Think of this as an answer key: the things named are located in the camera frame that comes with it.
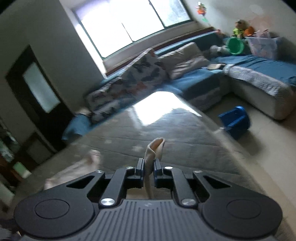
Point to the green plastic basin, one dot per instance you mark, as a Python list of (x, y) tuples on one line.
[(235, 46)]

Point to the beige cushion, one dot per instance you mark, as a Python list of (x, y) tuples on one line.
[(185, 60)]

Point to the beige towel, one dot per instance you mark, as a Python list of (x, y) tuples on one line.
[(84, 112)]

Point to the grey quilted sofa throw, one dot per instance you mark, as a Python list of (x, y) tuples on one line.
[(254, 76)]

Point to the white plush toy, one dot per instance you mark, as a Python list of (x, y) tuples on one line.
[(217, 49)]

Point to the clear plastic storage box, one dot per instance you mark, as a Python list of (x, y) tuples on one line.
[(263, 46)]

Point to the blue sofa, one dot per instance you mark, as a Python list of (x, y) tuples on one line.
[(198, 76)]

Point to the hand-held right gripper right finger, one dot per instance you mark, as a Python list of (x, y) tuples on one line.
[(156, 170)]

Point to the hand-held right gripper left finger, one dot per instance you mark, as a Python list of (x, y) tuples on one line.
[(141, 170)]

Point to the yellow green doll toy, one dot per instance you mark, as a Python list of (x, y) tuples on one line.
[(238, 31)]

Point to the orange plush toy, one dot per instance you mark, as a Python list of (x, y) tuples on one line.
[(249, 31)]

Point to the blue plastic stool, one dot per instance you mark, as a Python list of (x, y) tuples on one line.
[(235, 122)]

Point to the cream cloth garment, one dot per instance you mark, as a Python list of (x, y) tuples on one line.
[(150, 157)]

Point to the butterfly print cushion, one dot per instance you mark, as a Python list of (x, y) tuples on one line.
[(106, 102), (145, 74)]

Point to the colourful wall ornament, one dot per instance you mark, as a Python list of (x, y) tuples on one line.
[(200, 9)]

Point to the large window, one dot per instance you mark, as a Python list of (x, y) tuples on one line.
[(129, 20)]

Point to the dark door with frosted glass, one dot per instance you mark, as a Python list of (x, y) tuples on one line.
[(62, 125)]

